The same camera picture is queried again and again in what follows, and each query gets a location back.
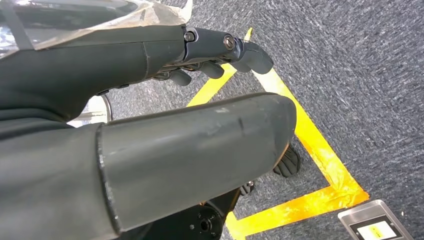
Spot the white disc with chrome rim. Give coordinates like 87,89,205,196
67,94,114,128

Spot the black robot leg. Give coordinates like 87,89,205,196
117,188,242,240

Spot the clear plastic film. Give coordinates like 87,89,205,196
0,0,194,61

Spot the yellow floor tape outline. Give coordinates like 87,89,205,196
187,27,370,240

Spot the silver metal floor socket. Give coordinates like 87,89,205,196
337,199,415,240

